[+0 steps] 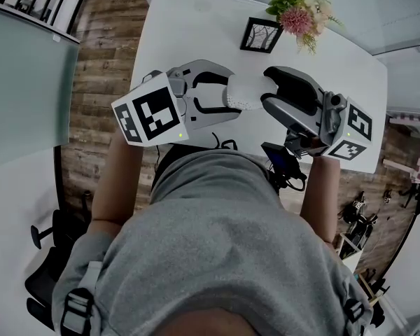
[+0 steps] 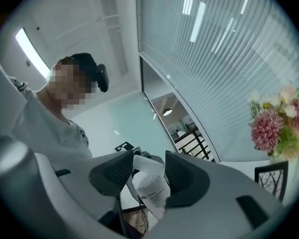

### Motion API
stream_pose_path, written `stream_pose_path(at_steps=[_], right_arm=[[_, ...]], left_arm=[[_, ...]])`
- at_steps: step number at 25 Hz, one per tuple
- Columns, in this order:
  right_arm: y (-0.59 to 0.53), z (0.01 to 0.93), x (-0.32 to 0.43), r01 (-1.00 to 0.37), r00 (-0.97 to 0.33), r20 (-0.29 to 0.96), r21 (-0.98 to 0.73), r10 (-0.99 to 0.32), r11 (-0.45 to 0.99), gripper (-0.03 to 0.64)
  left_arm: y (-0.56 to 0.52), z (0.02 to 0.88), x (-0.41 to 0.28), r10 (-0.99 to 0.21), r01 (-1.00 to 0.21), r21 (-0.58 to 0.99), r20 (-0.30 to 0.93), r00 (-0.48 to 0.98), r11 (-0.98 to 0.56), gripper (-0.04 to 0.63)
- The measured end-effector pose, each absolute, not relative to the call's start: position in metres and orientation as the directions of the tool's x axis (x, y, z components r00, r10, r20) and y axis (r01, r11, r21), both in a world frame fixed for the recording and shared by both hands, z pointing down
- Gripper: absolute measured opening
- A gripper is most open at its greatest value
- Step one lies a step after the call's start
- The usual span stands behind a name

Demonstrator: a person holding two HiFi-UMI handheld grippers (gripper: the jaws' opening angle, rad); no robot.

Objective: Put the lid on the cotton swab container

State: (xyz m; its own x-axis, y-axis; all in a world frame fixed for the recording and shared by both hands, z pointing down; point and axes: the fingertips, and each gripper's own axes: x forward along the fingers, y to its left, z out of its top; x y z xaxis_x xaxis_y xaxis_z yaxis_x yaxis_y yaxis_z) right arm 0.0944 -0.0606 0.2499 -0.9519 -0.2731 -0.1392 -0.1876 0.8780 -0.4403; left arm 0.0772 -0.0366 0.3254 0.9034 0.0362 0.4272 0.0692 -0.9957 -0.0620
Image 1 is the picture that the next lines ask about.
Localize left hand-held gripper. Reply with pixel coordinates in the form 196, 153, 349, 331
111, 59, 243, 147

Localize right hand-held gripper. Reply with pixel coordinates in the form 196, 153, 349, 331
260, 66, 374, 162

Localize person's right forearm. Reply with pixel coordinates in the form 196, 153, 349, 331
299, 154, 342, 244

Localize person's left forearm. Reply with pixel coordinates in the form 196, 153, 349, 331
90, 131, 144, 237

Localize black device with blue screen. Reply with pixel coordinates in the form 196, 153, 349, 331
260, 141, 304, 188

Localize pink and white flower bouquet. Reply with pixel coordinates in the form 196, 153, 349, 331
260, 0, 346, 55

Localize person's black trousers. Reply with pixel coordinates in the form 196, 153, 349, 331
150, 141, 204, 195

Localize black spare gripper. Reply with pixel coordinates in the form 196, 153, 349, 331
337, 190, 378, 250

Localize person's gray shirt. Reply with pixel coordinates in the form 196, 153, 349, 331
51, 148, 374, 336

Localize white wooden chair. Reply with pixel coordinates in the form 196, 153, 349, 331
335, 232, 364, 274

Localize frosted glass door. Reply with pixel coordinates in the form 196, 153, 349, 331
0, 4, 81, 171

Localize black office chair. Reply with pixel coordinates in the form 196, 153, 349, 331
23, 190, 92, 330

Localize black picture frame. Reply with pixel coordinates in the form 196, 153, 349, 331
239, 16, 284, 55

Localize black cable bundle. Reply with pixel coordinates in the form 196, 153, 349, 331
265, 162, 307, 193

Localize gray shoulder strap with buckle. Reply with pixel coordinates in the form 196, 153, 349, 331
60, 260, 104, 336
342, 297, 367, 323

